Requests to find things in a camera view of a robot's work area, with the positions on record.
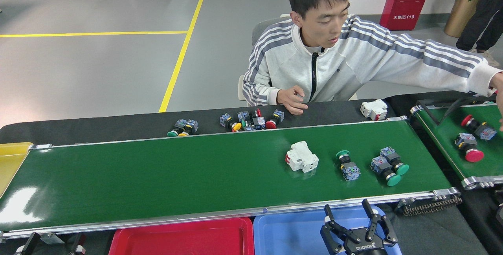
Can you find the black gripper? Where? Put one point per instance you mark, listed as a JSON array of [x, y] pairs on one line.
[[365, 249]]

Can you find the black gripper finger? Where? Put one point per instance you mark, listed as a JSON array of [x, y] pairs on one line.
[[28, 247], [78, 245]]

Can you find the green push button switch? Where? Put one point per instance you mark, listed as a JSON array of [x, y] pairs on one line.
[[349, 169], [173, 133]]

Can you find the white circuit breaker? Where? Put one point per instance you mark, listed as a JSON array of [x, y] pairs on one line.
[[373, 109], [301, 156]]

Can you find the green mushroom button switch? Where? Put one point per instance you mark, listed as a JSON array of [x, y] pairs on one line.
[[243, 116], [393, 179], [389, 154]]

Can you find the red push button switch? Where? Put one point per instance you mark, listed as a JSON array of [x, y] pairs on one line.
[[487, 132]]

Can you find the yellow push button switch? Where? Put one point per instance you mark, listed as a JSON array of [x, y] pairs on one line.
[[192, 125], [225, 119]]

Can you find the blue plastic tray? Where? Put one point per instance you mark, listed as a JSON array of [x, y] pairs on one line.
[[287, 235]]

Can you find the yellow plastic tray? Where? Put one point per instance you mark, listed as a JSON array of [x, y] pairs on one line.
[[10, 160]]

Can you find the red plastic tray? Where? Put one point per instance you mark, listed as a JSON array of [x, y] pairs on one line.
[[180, 239]]

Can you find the short green conveyor belt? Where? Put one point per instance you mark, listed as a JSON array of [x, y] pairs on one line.
[[444, 129]]

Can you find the long green conveyor belt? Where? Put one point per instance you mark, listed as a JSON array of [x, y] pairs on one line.
[[196, 168]]

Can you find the person's right hand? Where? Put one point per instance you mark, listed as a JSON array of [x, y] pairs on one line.
[[289, 98]]

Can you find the person's left hand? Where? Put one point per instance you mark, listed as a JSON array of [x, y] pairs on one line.
[[500, 90]]

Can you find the seated person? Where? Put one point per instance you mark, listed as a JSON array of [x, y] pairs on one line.
[[283, 62]]

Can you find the grey chair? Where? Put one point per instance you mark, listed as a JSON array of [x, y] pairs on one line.
[[261, 31]]

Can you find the red fire extinguisher box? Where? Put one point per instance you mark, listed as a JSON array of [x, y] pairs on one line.
[[406, 1]]

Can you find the standing person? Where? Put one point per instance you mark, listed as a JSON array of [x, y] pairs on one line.
[[477, 23]]

